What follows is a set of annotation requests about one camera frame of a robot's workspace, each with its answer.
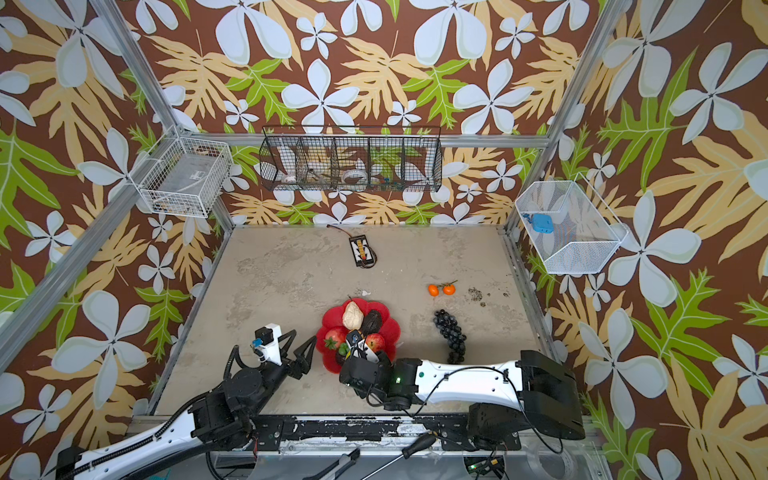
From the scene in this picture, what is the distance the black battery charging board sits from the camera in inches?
43.3

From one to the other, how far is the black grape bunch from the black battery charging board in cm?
34

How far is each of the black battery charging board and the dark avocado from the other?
0.73 feet

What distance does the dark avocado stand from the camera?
90 cm

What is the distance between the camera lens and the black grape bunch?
872mm

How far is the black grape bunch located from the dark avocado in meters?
0.18
